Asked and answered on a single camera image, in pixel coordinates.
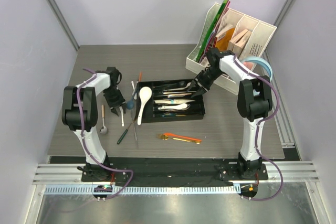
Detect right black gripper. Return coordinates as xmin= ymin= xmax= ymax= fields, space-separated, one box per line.
xmin=190 ymin=68 xmax=224 ymax=97

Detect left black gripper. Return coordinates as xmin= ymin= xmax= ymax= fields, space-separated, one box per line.
xmin=104 ymin=87 xmax=127 ymax=115

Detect beige wooden spoon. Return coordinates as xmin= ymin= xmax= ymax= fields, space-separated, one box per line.
xmin=163 ymin=82 xmax=191 ymax=92

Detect steel spoon wooden handle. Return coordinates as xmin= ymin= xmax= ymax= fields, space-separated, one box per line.
xmin=100 ymin=104 xmax=108 ymax=135

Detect beige sheathed knife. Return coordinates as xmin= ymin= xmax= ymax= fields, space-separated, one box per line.
xmin=154 ymin=99 xmax=195 ymax=104

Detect gold knife green handle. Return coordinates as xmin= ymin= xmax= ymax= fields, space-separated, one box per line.
xmin=154 ymin=113 xmax=204 ymax=118

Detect black measuring scoop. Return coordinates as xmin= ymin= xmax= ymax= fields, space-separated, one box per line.
xmin=154 ymin=81 xmax=187 ymax=89

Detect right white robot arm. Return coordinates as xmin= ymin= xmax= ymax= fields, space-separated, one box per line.
xmin=187 ymin=48 xmax=272 ymax=179

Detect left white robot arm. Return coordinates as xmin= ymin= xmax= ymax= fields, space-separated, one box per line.
xmin=61 ymin=67 xmax=126 ymax=182

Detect blue silicone spoon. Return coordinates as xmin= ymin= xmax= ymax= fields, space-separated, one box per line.
xmin=126 ymin=88 xmax=138 ymax=110

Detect chopsticks in tray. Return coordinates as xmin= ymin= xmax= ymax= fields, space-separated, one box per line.
xmin=162 ymin=92 xmax=193 ymax=97

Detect white spoon behind tray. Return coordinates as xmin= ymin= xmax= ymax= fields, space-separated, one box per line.
xmin=131 ymin=81 xmax=137 ymax=100

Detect steel spoon in tray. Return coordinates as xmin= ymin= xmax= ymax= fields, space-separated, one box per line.
xmin=168 ymin=104 xmax=191 ymax=112

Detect steel chopstick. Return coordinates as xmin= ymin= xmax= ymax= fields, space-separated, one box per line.
xmin=131 ymin=109 xmax=139 ymax=149

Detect large white rice spoon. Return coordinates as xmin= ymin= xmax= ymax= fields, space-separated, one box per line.
xmin=137 ymin=87 xmax=152 ymax=125

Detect black utensil tray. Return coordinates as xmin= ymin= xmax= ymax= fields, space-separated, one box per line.
xmin=136 ymin=79 xmax=205 ymax=124

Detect orange book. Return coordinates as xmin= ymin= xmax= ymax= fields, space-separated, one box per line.
xmin=214 ymin=25 xmax=235 ymax=51

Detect gold fork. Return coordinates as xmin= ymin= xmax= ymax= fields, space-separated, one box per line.
xmin=156 ymin=134 xmax=201 ymax=144

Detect orange plastic utensil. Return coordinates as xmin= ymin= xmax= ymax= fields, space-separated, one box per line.
xmin=163 ymin=132 xmax=202 ymax=143

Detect tan book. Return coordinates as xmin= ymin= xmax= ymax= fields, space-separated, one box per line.
xmin=227 ymin=29 xmax=251 ymax=57

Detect light blue headphones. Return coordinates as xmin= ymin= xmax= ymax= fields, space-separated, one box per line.
xmin=241 ymin=56 xmax=273 ymax=81

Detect white file organizer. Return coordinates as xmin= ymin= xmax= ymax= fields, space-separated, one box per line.
xmin=185 ymin=2 xmax=278 ymax=95

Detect green folder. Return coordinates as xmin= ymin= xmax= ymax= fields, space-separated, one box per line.
xmin=194 ymin=0 xmax=230 ymax=63

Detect green handled fork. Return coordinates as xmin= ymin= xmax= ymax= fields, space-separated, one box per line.
xmin=117 ymin=123 xmax=133 ymax=145

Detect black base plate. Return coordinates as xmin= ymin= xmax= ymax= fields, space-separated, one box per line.
xmin=78 ymin=157 xmax=268 ymax=187

